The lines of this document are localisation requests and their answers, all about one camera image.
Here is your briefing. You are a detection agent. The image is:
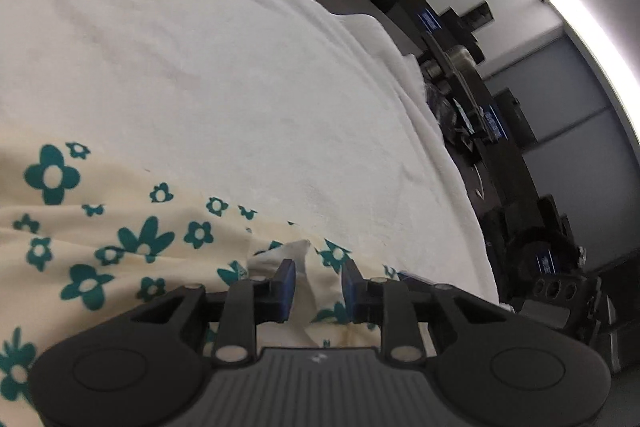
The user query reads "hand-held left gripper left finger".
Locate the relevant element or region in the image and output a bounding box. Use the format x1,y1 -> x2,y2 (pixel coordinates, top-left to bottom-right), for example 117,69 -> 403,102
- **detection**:
115,258 -> 298,364

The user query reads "cream garment with green flowers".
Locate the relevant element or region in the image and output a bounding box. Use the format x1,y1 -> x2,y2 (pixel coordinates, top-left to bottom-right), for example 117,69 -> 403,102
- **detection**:
0,127 -> 436,427

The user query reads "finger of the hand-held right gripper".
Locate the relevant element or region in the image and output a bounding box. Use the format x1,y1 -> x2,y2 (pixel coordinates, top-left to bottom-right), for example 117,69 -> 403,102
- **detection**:
397,271 -> 453,294

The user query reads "white towel blanket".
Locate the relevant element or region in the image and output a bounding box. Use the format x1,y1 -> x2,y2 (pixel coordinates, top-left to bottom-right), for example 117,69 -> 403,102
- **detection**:
0,0 -> 503,308

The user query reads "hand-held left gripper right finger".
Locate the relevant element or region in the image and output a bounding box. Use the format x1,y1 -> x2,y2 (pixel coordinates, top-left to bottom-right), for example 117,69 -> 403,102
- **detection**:
342,258 -> 524,364

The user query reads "metal cup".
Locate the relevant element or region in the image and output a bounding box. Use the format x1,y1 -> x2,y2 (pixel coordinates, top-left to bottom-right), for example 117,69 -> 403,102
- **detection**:
442,47 -> 473,70

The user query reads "blue desk name plate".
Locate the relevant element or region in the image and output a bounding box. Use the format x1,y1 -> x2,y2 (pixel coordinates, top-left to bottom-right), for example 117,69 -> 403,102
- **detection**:
480,107 -> 506,140
534,249 -> 556,275
417,7 -> 443,32

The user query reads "black desk monitor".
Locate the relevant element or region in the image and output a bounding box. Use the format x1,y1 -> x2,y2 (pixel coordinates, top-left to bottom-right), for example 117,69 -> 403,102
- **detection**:
445,2 -> 496,32

